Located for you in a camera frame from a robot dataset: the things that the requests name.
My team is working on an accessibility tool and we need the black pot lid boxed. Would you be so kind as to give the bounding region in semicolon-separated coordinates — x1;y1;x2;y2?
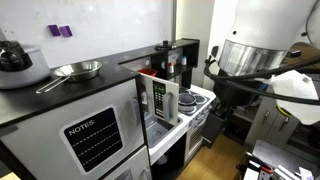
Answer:
154;40;176;50

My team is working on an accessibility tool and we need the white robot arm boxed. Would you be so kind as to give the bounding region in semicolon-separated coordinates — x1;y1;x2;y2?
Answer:
218;0;320;76

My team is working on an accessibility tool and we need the large grey cooking pot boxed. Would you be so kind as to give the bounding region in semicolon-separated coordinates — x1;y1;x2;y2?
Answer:
0;41;50;89

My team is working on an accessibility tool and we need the white toy microwave door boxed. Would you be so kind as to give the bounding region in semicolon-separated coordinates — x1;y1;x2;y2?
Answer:
138;74;179;126

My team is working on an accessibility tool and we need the red bowl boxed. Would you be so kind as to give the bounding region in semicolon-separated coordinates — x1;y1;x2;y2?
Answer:
138;69;157;77

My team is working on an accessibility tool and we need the white shaker red cap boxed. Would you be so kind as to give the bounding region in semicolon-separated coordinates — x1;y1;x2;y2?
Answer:
168;62;174;74

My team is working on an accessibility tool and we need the toy kitchen playset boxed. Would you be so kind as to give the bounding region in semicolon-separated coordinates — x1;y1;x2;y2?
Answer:
0;38;218;180

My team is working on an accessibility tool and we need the white shaker blue cap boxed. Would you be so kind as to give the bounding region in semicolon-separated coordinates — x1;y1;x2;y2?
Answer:
181;56;187;65

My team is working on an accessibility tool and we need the silver metal frying pan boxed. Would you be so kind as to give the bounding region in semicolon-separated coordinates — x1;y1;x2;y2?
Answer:
36;60;102;94

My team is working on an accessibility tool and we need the grey metal cabinet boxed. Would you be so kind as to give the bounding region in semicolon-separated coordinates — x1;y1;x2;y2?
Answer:
245;97;299;148

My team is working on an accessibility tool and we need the left purple magnet block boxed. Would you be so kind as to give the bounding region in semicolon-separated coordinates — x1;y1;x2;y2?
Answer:
48;25;60;37

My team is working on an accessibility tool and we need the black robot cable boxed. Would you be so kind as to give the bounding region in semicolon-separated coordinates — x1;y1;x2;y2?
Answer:
203;54;320;107

